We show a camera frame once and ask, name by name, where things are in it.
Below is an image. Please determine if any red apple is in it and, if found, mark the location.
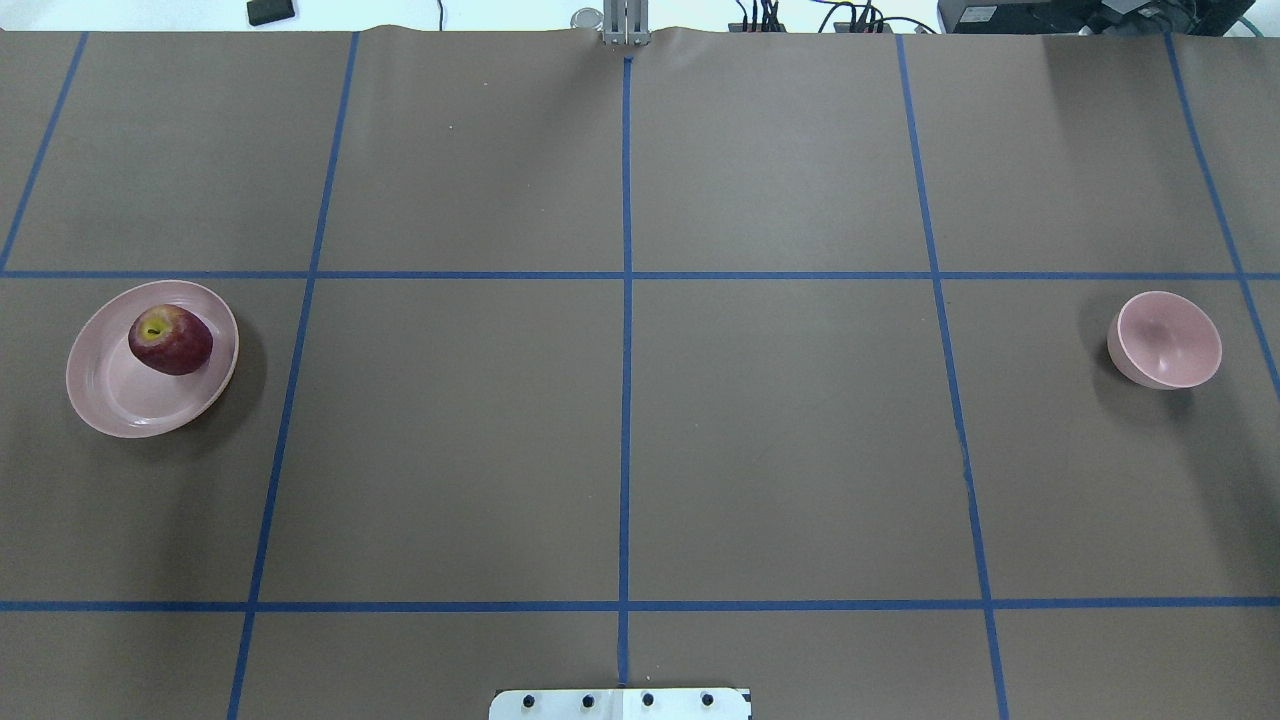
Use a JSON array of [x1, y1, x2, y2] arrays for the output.
[[127, 304, 214, 375]]

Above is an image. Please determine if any pink bowl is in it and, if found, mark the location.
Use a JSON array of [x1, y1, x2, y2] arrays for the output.
[[1106, 290, 1222, 391]]

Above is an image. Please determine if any pink plate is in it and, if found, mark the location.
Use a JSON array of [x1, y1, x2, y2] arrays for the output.
[[65, 281, 241, 439]]

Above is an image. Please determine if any black box device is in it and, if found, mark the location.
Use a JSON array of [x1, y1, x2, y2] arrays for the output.
[[244, 0, 296, 28]]

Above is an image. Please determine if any black monitor equipment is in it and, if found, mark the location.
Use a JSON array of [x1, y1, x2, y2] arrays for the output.
[[937, 1, 1254, 37]]

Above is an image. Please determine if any grey metal clamp bracket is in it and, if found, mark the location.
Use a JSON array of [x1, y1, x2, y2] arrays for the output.
[[602, 0, 652, 47]]

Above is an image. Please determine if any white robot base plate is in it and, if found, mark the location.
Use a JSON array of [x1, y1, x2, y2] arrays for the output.
[[488, 687, 753, 719]]

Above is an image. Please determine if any black cable bundle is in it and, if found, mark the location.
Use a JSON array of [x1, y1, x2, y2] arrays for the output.
[[727, 0, 938, 36]]

